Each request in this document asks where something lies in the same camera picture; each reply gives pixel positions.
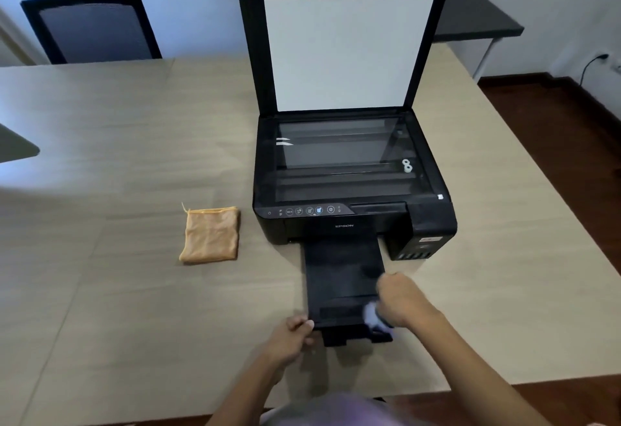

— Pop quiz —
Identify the white cleaning cloth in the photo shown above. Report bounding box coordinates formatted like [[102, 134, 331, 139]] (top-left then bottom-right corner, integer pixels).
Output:
[[362, 300, 395, 337]]

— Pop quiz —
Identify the person's left forearm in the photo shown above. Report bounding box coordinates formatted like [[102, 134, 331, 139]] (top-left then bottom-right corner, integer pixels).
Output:
[[206, 362, 288, 426]]

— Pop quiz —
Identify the black mesh office chair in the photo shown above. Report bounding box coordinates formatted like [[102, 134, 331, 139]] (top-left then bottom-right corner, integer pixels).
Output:
[[20, 0, 163, 65]]

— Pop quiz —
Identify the orange folded microfiber cloth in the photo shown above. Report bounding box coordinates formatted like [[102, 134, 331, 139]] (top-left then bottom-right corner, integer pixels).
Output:
[[179, 203, 241, 265]]

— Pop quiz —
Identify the black power cable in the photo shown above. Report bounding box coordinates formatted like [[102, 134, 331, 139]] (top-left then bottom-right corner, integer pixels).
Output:
[[578, 53, 610, 87]]

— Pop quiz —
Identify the grey flat object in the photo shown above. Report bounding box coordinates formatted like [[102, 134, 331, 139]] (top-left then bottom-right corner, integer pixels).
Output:
[[0, 123, 41, 164]]

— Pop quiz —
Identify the person's lavender shirt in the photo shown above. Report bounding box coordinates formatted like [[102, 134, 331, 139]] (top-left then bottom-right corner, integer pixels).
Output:
[[261, 392, 406, 426]]

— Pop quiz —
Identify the person's right hand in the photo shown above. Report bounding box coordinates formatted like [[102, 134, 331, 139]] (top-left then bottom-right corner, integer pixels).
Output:
[[376, 272, 441, 332]]

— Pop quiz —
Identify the person's left hand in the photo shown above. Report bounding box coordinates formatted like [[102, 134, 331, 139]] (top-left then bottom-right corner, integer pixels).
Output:
[[260, 315, 316, 384]]

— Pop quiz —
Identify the person's right forearm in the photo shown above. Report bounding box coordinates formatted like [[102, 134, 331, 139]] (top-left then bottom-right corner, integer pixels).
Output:
[[403, 309, 555, 426]]

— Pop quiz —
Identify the black side table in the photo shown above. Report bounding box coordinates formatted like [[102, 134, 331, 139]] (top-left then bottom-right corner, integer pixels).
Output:
[[433, 0, 526, 83]]

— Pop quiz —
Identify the black all-in-one printer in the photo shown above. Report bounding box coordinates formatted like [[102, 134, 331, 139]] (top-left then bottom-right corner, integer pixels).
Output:
[[238, 0, 458, 348]]

